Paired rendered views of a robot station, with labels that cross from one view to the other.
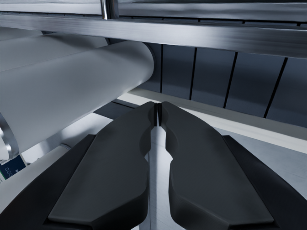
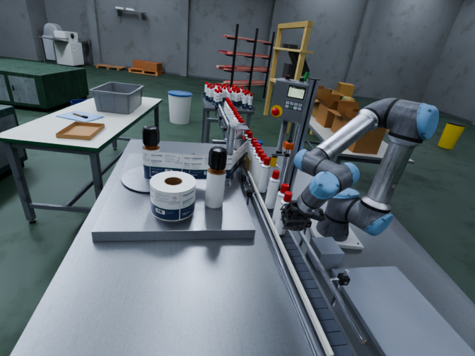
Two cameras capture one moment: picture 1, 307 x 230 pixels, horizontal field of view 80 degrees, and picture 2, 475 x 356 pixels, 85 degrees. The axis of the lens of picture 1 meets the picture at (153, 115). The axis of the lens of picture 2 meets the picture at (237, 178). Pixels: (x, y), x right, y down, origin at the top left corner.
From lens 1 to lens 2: 1.03 m
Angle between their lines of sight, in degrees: 53
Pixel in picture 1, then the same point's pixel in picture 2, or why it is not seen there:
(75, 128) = (237, 210)
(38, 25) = not seen: hidden behind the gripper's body
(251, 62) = (292, 251)
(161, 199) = (204, 244)
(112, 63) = not seen: hidden behind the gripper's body
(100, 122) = (249, 220)
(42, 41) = not seen: hidden behind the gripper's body
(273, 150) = (264, 272)
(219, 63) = (288, 247)
